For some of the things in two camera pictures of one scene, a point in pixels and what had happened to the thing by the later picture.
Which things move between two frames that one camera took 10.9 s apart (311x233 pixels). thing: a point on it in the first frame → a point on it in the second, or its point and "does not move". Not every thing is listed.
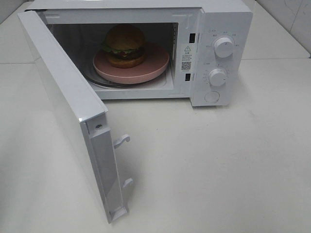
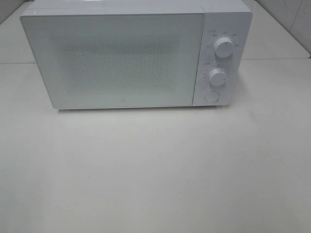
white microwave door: (101, 141) → (110, 60)
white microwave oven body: (154, 49) does not move
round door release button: (212, 97) does not move
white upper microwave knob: (223, 47) does not move
